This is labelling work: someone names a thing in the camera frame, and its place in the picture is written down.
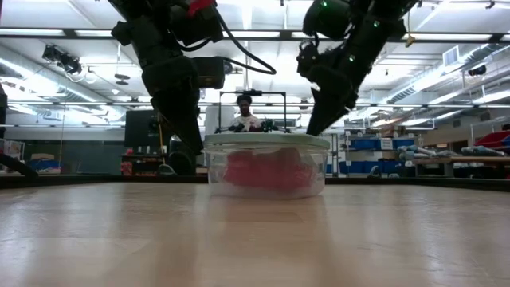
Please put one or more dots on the red storage bin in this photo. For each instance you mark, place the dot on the red storage bin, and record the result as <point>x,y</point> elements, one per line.
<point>494,140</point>

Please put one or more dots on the yellow hanging connector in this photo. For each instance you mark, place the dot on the yellow hanging connector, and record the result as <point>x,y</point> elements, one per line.
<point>410,40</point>

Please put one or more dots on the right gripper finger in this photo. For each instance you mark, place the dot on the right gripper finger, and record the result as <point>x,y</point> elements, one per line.
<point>326,113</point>

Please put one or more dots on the person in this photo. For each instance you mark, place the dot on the person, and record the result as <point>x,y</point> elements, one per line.
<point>248,119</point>

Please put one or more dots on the black robot workstation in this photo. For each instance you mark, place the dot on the black robot workstation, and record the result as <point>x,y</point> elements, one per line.
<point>283,111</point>

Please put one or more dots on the blue storage bin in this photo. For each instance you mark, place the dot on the blue storage bin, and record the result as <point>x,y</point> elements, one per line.
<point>403,143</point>
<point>382,166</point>
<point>364,144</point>

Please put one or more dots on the white ceiling vent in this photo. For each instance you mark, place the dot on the white ceiling vent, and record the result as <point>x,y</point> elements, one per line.
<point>452,56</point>

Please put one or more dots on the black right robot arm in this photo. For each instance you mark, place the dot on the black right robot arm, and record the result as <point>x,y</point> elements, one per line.
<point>370,28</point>

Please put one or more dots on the blue crate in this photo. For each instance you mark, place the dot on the blue crate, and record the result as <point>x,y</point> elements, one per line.
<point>44,165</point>

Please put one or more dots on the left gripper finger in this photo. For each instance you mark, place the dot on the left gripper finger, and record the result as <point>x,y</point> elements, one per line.
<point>181,123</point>

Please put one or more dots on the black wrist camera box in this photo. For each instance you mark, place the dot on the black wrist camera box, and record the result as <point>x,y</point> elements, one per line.
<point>209,72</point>

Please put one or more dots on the clear plastic container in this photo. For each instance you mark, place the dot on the clear plastic container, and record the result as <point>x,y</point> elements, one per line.
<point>267,193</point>

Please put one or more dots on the low black shelf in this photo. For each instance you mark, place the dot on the low black shelf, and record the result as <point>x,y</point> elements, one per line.
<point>139,165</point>

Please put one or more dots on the light blue container lid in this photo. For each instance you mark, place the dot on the light blue container lid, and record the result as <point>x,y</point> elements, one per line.
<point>265,140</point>

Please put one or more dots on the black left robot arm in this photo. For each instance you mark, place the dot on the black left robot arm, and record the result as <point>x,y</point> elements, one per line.
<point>147,36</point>

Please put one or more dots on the black ceiling camera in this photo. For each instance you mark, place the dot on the black ceiling camera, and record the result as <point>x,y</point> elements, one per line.
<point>477,70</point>
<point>63,60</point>

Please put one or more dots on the black monitor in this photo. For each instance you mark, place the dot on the black monitor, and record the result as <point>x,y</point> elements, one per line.
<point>137,127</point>

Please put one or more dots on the grey fabric bundle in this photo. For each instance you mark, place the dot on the grey fabric bundle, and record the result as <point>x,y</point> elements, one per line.
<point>482,151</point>
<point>422,151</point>

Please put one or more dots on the wooden workbench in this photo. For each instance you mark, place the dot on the wooden workbench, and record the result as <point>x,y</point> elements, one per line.
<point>462,160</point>

